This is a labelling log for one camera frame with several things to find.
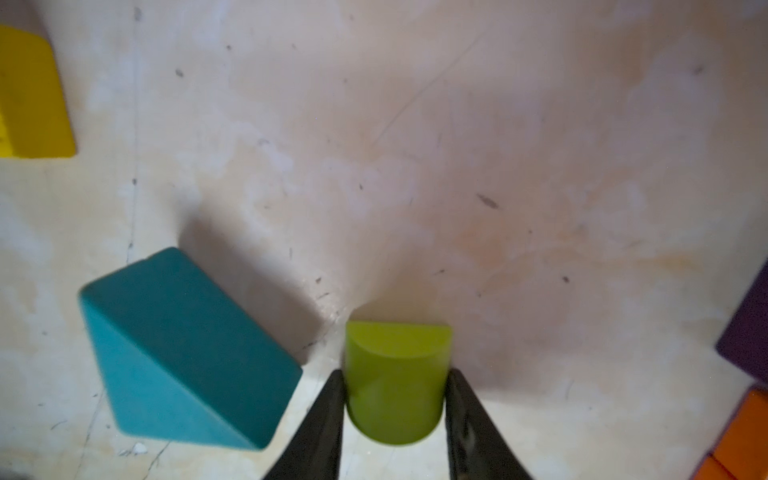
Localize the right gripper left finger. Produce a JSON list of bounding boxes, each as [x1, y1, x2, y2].
[[263, 369, 346, 480]]

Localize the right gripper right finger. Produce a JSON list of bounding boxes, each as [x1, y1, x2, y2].
[[445, 368, 533, 480]]

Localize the green half-cylinder block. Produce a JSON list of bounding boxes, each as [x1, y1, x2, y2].
[[343, 320, 453, 446]]

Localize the teal triangle block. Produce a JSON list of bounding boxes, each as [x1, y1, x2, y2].
[[78, 247, 302, 450]]

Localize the orange trapezoid block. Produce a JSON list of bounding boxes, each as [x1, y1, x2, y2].
[[713, 388, 768, 480]]

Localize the purple triangle block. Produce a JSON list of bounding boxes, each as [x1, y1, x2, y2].
[[716, 263, 767, 385]]

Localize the orange rectangular block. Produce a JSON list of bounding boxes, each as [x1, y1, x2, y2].
[[691, 455, 735, 480]]

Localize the yellow long block top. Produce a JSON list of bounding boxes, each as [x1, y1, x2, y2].
[[1, 25, 77, 159]]

